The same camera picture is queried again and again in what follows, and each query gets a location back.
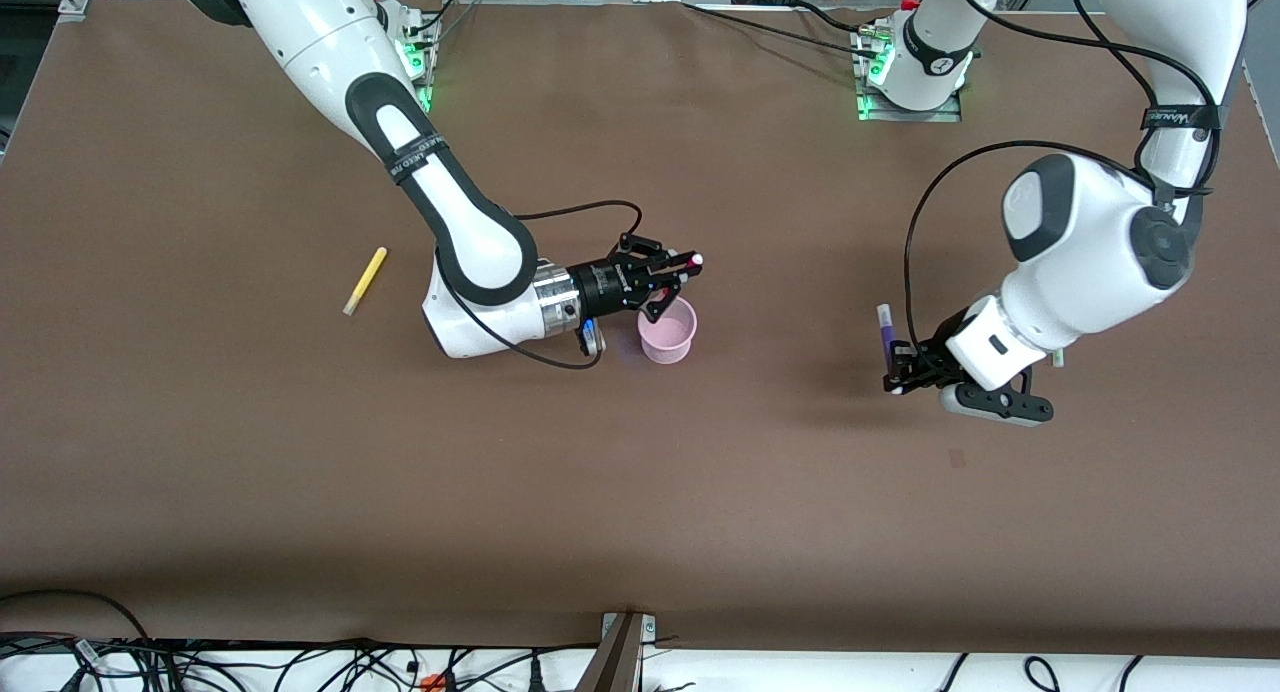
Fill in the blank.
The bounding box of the grey metal edge bracket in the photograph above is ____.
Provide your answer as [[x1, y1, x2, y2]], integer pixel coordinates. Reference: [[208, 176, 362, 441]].
[[575, 610, 658, 692]]

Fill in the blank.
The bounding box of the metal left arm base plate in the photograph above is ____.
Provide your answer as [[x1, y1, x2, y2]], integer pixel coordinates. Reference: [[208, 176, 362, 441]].
[[852, 24, 965, 123]]

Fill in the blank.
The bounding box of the long black table cable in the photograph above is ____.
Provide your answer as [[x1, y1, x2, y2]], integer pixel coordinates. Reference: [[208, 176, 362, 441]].
[[680, 0, 881, 61]]

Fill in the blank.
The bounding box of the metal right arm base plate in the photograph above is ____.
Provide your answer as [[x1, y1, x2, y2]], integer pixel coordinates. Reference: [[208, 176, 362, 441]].
[[395, 0, 439, 115]]

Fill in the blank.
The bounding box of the black looped cable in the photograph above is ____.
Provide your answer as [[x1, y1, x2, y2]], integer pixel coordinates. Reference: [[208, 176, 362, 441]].
[[0, 589, 153, 645]]

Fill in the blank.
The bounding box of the yellow highlighter pen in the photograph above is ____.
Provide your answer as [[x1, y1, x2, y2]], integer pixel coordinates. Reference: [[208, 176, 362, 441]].
[[342, 246, 389, 317]]

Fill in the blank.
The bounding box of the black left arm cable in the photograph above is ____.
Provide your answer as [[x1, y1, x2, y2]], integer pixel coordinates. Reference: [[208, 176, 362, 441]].
[[903, 0, 1229, 353]]

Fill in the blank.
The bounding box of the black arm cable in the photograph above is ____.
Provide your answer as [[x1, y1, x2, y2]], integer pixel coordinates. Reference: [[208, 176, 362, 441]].
[[903, 0, 1229, 353], [437, 200, 644, 371]]

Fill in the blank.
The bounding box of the black right arm strap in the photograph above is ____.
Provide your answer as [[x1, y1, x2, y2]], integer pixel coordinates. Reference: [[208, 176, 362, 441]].
[[383, 130, 451, 185]]

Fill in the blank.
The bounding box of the black arm strap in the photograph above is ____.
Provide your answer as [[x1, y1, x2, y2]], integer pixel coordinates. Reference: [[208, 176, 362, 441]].
[[383, 130, 451, 185], [1142, 102, 1227, 133]]

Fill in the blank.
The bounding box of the purple highlighter pen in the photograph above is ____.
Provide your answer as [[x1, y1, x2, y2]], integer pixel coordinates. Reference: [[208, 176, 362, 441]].
[[877, 304, 901, 378]]

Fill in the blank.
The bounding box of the pink plastic pen holder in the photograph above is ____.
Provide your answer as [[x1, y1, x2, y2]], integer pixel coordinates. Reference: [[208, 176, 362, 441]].
[[638, 297, 699, 366]]

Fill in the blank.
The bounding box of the short black table cable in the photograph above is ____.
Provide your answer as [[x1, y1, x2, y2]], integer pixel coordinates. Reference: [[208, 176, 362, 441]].
[[795, 0, 881, 35]]

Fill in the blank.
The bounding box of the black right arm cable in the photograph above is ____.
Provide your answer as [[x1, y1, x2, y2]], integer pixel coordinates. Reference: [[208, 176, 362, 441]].
[[437, 200, 644, 371]]

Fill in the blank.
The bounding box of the black left arm strap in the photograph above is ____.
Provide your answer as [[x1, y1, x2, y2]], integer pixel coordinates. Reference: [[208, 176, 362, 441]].
[[1142, 102, 1227, 133]]

